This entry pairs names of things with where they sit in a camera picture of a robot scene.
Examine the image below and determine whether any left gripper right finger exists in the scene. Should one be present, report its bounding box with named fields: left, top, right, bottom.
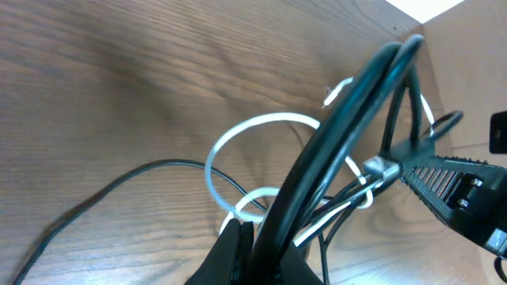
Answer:
left=279, top=243, right=323, bottom=285

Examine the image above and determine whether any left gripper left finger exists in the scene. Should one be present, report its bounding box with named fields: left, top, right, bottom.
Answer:
left=185, top=218, right=254, bottom=285

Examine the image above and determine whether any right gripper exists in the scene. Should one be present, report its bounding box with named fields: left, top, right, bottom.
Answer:
left=390, top=111, right=507, bottom=253

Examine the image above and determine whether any white cable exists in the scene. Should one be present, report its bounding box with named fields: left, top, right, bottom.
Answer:
left=204, top=77, right=436, bottom=249

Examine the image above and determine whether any black cable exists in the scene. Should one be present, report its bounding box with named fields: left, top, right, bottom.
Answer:
left=11, top=33, right=464, bottom=285

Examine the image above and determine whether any wooden side panel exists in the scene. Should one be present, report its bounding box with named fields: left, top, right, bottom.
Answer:
left=412, top=0, right=506, bottom=166

